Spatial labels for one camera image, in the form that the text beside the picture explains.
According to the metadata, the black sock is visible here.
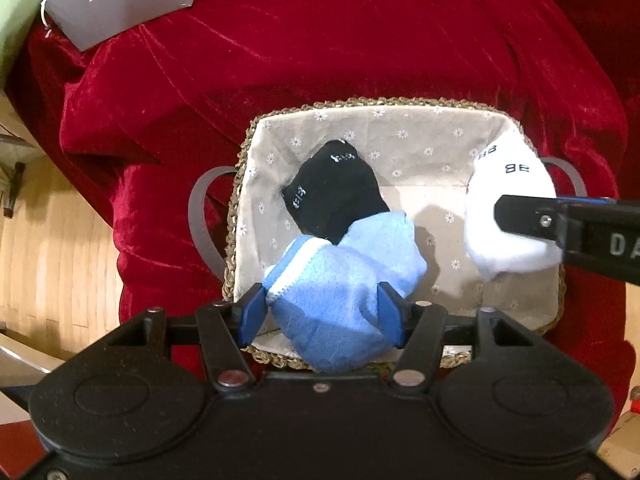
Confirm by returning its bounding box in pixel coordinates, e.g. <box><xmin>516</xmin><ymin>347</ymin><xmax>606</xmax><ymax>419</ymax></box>
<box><xmin>281</xmin><ymin>140</ymin><xmax>391</xmax><ymax>244</ymax></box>

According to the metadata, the white sock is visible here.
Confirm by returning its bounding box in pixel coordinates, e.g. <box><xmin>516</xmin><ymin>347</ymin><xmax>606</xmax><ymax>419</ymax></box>
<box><xmin>463</xmin><ymin>129</ymin><xmax>562</xmax><ymax>282</ymax></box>

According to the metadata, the woven basket with floral lining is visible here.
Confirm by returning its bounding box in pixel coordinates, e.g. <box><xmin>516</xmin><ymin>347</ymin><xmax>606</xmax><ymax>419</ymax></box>
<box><xmin>190</xmin><ymin>97</ymin><xmax>589</xmax><ymax>374</ymax></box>

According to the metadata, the cardboard box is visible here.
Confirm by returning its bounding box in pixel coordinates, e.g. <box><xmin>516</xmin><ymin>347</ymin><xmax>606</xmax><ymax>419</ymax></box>
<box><xmin>599</xmin><ymin>385</ymin><xmax>640</xmax><ymax>480</ymax></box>

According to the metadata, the blue sock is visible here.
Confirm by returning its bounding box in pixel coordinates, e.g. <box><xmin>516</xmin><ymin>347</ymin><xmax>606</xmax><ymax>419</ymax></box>
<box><xmin>262</xmin><ymin>211</ymin><xmax>429</xmax><ymax>375</ymax></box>

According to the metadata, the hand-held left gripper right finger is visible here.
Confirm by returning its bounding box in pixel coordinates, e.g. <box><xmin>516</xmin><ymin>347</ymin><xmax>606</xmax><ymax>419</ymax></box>
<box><xmin>377</xmin><ymin>280</ymin><xmax>535</xmax><ymax>390</ymax></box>

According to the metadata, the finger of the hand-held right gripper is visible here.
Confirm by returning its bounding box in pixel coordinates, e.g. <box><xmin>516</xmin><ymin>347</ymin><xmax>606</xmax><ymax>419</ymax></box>
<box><xmin>493</xmin><ymin>194</ymin><xmax>622</xmax><ymax>253</ymax></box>

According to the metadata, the light green pillow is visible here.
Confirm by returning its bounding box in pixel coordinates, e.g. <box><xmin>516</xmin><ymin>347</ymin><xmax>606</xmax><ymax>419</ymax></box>
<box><xmin>0</xmin><ymin>0</ymin><xmax>67</xmax><ymax>92</ymax></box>

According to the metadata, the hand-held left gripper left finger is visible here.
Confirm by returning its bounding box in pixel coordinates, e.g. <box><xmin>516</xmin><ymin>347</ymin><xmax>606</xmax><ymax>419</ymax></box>
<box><xmin>107</xmin><ymin>283</ymin><xmax>267</xmax><ymax>391</ymax></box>

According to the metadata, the red velvet cloth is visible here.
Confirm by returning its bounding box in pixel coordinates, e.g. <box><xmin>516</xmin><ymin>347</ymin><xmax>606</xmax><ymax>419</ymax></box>
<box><xmin>5</xmin><ymin>0</ymin><xmax>640</xmax><ymax>423</ymax></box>

